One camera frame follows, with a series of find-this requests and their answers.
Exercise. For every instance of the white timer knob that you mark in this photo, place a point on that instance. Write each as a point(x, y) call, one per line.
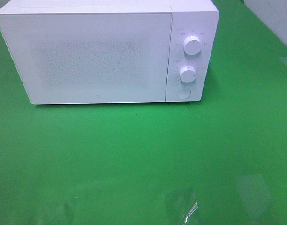
point(187, 74)

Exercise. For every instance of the white microwave door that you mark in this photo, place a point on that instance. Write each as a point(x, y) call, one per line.
point(90, 58)

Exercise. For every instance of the round white door button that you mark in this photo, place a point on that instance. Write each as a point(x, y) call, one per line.
point(184, 93)

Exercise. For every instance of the white upper power knob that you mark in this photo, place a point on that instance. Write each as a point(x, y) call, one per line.
point(192, 45)

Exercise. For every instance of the white microwave oven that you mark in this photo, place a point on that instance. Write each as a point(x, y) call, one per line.
point(189, 17)

